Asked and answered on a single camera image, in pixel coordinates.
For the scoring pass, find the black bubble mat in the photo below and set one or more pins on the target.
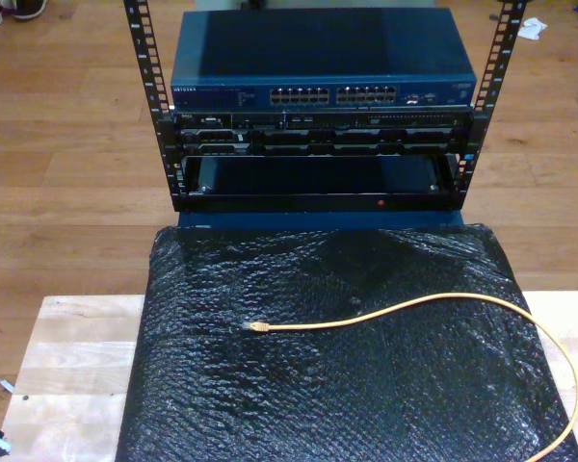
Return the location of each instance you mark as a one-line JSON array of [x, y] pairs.
[[318, 385]]

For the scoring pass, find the blue base panel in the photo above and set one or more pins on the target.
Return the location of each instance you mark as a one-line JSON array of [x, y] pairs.
[[294, 220]]

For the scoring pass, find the black shoe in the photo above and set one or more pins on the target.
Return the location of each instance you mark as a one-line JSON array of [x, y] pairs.
[[31, 8]]

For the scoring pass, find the black rack server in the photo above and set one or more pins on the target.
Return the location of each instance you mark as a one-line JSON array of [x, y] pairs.
[[318, 137]]

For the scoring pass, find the crumpled white paper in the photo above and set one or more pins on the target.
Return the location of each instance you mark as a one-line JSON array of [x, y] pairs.
[[532, 30]]

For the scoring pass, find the black perforated rack post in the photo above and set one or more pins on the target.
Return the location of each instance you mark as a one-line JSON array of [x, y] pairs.
[[509, 48], [141, 48]]

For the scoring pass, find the blue network switch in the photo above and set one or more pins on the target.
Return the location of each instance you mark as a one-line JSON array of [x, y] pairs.
[[318, 48]]

